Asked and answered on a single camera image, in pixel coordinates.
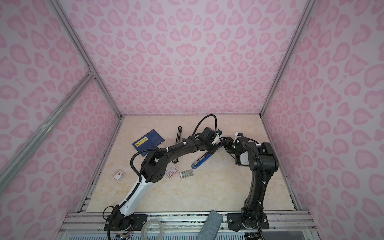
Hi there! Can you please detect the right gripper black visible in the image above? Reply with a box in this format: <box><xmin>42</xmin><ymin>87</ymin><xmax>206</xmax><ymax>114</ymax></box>
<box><xmin>220</xmin><ymin>137</ymin><xmax>242</xmax><ymax>157</ymax></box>

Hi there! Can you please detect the silver staple tray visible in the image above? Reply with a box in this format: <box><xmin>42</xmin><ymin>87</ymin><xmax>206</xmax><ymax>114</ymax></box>
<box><xmin>180</xmin><ymin>169</ymin><xmax>194</xmax><ymax>179</ymax></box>

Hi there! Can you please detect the red white staple box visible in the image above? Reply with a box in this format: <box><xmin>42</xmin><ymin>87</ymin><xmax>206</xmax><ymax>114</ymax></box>
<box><xmin>166</xmin><ymin>166</ymin><xmax>178</xmax><ymax>178</ymax></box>

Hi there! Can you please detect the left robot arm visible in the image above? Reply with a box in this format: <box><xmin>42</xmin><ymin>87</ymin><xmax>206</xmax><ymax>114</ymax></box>
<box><xmin>104</xmin><ymin>127</ymin><xmax>222</xmax><ymax>232</ymax></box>

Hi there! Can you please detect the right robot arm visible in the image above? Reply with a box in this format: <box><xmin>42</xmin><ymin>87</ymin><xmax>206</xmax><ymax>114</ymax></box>
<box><xmin>221</xmin><ymin>133</ymin><xmax>279</xmax><ymax>232</ymax></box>

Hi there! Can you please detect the blue booklet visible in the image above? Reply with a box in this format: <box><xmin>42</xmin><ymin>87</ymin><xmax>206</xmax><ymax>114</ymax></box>
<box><xmin>132</xmin><ymin>129</ymin><xmax>165</xmax><ymax>152</ymax></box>

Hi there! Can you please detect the clear plastic staple packet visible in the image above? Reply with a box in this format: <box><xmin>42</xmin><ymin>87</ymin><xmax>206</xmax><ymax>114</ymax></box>
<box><xmin>114</xmin><ymin>170</ymin><xmax>126</xmax><ymax>182</ymax></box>

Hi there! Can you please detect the clear tape roll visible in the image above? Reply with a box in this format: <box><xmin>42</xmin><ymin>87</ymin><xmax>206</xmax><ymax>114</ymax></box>
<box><xmin>141</xmin><ymin>219</ymin><xmax>165</xmax><ymax>240</ymax></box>

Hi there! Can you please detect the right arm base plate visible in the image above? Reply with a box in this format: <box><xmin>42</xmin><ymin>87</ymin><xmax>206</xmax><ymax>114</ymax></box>
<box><xmin>226</xmin><ymin>213</ymin><xmax>270</xmax><ymax>232</ymax></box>

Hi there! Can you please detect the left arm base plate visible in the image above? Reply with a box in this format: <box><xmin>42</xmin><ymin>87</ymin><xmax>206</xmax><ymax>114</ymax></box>
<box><xmin>104</xmin><ymin>213</ymin><xmax>148</xmax><ymax>232</ymax></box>

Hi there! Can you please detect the aluminium frame rail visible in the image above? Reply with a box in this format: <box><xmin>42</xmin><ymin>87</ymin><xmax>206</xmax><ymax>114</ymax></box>
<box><xmin>1</xmin><ymin>71</ymin><xmax>95</xmax><ymax>193</ymax></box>

